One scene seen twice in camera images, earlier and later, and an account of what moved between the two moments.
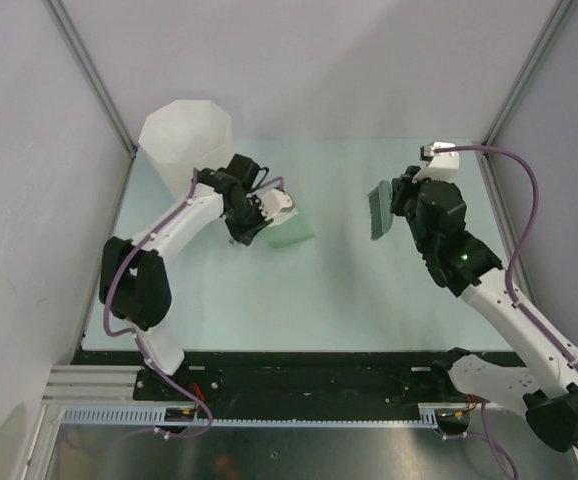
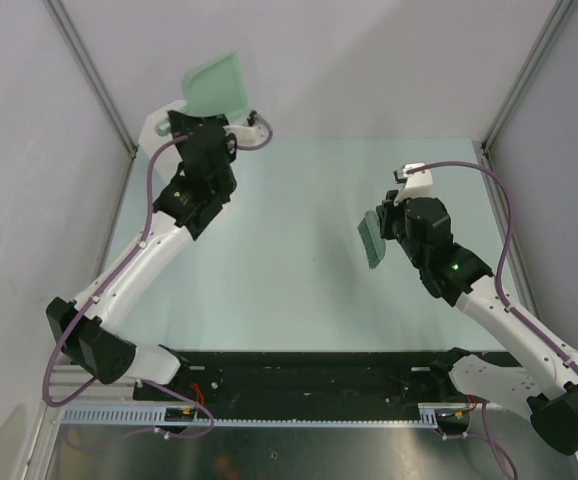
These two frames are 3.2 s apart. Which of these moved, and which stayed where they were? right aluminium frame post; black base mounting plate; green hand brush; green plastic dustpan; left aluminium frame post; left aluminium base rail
Moved: green hand brush; green plastic dustpan
Stayed: black base mounting plate; right aluminium frame post; left aluminium frame post; left aluminium base rail
